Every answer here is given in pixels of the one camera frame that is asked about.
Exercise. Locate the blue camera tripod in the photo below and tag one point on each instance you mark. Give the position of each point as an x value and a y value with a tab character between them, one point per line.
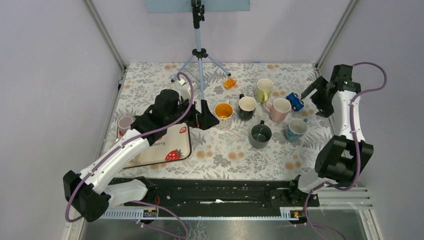
198	11

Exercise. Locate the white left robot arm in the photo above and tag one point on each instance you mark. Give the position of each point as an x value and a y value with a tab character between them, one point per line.
89	191

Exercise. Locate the small orange toy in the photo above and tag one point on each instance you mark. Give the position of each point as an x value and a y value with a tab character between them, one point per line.
229	83

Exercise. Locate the floral tablecloth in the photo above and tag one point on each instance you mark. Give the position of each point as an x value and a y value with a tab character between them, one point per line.
228	154

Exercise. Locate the blue toy car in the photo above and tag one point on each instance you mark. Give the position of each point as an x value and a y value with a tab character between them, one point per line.
296	103

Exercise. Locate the yellow mug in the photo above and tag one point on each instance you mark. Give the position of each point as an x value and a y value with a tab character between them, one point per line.
264	89

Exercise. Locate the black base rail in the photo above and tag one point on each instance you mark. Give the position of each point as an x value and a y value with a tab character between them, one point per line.
225	198

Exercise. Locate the black mug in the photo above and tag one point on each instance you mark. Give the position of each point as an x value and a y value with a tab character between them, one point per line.
246	107

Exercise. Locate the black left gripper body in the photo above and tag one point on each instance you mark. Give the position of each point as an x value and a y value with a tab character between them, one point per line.
185	104

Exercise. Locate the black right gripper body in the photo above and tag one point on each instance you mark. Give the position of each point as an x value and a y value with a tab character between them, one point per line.
321	100

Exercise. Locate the blue board on wall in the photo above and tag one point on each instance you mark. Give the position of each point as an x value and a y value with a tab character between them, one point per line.
186	6

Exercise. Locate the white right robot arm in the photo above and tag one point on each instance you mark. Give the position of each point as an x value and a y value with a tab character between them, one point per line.
346	154

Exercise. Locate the pink mug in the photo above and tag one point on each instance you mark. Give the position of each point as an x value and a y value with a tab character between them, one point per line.
278	109

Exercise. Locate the floral mug orange inside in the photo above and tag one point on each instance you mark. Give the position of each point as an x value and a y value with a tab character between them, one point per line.
224	112

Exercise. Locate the grey mug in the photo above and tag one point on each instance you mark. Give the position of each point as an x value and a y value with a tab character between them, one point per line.
260	135

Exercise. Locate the blue mug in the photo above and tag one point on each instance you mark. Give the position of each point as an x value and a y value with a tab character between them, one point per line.
296	128

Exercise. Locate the strawberry print tray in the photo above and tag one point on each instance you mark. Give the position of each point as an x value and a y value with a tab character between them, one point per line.
175	145

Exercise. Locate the purple cup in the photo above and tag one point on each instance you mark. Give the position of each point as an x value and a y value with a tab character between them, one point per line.
123	124

